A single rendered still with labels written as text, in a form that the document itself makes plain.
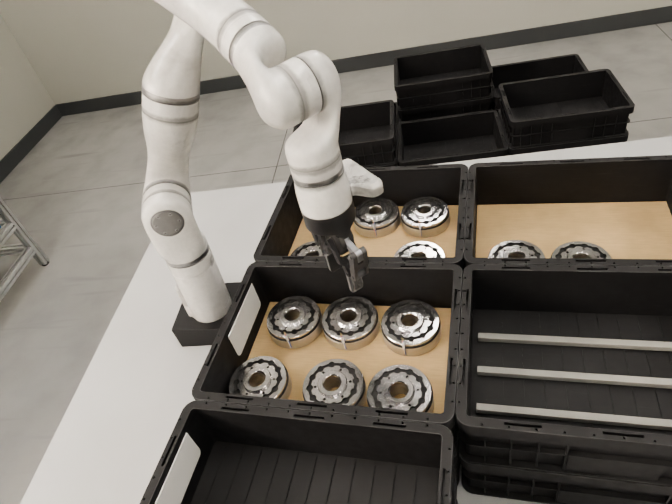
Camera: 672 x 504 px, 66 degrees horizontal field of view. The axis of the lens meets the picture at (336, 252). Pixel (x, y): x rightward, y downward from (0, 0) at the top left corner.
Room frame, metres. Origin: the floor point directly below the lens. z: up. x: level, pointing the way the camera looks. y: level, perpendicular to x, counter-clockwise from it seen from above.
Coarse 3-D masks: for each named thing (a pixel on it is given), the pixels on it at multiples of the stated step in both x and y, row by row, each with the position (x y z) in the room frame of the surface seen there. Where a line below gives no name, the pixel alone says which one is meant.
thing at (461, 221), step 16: (464, 176) 0.85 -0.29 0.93; (288, 192) 0.96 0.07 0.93; (464, 192) 0.80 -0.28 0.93; (464, 208) 0.75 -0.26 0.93; (272, 224) 0.86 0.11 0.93; (464, 224) 0.71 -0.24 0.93; (464, 240) 0.67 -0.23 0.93; (256, 256) 0.77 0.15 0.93; (272, 256) 0.76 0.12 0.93; (288, 256) 0.75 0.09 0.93; (304, 256) 0.73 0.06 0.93; (320, 256) 0.72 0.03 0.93
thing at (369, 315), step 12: (336, 300) 0.67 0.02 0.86; (348, 300) 0.66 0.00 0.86; (360, 300) 0.65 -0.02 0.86; (324, 312) 0.65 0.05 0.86; (336, 312) 0.64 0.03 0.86; (372, 312) 0.62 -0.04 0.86; (324, 324) 0.62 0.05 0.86; (336, 324) 0.61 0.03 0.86; (360, 324) 0.60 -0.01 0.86; (372, 324) 0.59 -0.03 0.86; (336, 336) 0.58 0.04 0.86; (348, 336) 0.58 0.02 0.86; (360, 336) 0.57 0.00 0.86
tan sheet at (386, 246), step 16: (400, 208) 0.92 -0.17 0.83; (304, 224) 0.96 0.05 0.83; (352, 224) 0.91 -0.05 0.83; (400, 224) 0.87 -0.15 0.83; (304, 240) 0.90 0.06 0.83; (368, 240) 0.85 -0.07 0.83; (384, 240) 0.83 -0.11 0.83; (400, 240) 0.82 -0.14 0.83; (416, 240) 0.81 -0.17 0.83; (432, 240) 0.79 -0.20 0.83; (448, 240) 0.78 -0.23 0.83; (368, 256) 0.80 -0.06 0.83; (384, 256) 0.78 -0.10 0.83; (448, 256) 0.74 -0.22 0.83
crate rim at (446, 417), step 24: (264, 264) 0.74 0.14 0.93; (288, 264) 0.73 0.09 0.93; (312, 264) 0.71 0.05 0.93; (384, 264) 0.66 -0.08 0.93; (408, 264) 0.64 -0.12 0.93; (432, 264) 0.63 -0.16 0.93; (240, 288) 0.69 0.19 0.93; (456, 288) 0.56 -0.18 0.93; (456, 312) 0.51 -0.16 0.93; (216, 336) 0.59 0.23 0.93; (456, 336) 0.47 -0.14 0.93; (456, 360) 0.43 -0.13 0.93; (456, 384) 0.39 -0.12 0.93; (288, 408) 0.42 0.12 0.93; (312, 408) 0.41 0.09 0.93; (336, 408) 0.40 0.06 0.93; (360, 408) 0.39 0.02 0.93; (384, 408) 0.38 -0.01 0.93
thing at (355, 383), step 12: (336, 360) 0.53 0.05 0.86; (312, 372) 0.52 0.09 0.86; (324, 372) 0.52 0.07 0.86; (348, 372) 0.50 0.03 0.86; (360, 372) 0.50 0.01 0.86; (312, 384) 0.50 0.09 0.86; (348, 384) 0.48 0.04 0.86; (360, 384) 0.48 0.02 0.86; (312, 396) 0.48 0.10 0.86; (324, 396) 0.47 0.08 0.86; (348, 396) 0.46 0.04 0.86
